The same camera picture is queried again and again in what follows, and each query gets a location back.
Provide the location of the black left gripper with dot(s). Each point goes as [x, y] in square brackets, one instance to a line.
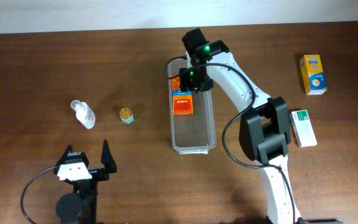
[102, 174]

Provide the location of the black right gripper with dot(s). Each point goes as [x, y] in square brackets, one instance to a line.
[185, 81]

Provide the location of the orange red medicine box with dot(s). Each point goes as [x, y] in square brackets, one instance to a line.
[182, 100]

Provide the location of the yellow blue medicine box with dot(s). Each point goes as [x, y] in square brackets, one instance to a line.
[312, 74]

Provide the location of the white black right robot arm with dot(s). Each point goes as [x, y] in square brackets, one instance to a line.
[264, 131]

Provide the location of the clear plastic container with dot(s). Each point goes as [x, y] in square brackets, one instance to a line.
[193, 133]

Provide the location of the white lotion bottle clear cap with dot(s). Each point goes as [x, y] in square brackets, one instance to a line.
[84, 113]

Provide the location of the small jar gold lid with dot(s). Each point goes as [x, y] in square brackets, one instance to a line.
[126, 115]

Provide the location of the white green medicine box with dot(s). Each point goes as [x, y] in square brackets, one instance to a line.
[303, 129]

